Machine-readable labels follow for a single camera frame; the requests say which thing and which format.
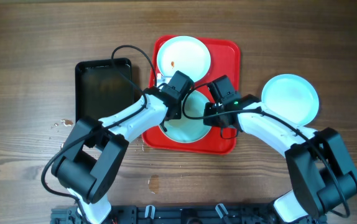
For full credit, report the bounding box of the black water tray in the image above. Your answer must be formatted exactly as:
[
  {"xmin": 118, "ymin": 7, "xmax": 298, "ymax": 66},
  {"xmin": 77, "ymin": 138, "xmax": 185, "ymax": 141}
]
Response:
[{"xmin": 75, "ymin": 58, "xmax": 134, "ymax": 120}]

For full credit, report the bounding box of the teal plate with stain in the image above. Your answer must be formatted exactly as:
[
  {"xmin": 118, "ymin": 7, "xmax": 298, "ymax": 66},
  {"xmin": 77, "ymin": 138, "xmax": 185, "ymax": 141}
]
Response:
[{"xmin": 160, "ymin": 91, "xmax": 211, "ymax": 143}]

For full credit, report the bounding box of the black cable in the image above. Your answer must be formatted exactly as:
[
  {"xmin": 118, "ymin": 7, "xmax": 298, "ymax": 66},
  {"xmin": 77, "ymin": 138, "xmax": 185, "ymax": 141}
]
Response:
[
  {"xmin": 181, "ymin": 82, "xmax": 351, "ymax": 218},
  {"xmin": 40, "ymin": 44, "xmax": 167, "ymax": 224}
]

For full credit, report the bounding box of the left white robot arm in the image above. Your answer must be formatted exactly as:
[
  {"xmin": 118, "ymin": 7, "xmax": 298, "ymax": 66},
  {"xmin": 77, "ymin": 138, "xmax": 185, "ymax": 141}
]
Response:
[{"xmin": 46, "ymin": 85, "xmax": 189, "ymax": 223}]

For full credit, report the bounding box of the red plastic tray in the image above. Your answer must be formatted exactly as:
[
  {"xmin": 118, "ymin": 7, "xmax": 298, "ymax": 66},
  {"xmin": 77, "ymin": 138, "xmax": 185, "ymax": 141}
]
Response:
[{"xmin": 142, "ymin": 37, "xmax": 241, "ymax": 155}]

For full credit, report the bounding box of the white plate with stain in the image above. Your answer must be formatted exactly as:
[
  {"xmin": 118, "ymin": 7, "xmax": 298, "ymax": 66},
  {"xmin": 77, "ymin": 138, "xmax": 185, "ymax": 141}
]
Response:
[{"xmin": 157, "ymin": 36, "xmax": 211, "ymax": 84}]

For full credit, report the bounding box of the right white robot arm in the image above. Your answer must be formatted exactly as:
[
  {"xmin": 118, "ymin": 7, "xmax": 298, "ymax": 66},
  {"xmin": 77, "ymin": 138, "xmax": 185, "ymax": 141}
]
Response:
[{"xmin": 203, "ymin": 95, "xmax": 357, "ymax": 223}]

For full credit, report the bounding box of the right black cable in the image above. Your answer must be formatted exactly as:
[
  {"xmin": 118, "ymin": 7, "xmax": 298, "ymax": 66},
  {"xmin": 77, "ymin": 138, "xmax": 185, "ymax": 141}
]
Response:
[{"xmin": 181, "ymin": 82, "xmax": 351, "ymax": 218}]

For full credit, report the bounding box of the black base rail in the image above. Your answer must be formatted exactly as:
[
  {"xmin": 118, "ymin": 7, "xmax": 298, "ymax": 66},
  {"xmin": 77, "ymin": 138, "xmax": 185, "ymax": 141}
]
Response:
[{"xmin": 50, "ymin": 203, "xmax": 327, "ymax": 224}]

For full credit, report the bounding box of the left black cable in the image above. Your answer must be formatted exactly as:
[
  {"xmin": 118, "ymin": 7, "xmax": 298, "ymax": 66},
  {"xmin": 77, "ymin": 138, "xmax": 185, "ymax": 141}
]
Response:
[{"xmin": 40, "ymin": 44, "xmax": 167, "ymax": 224}]

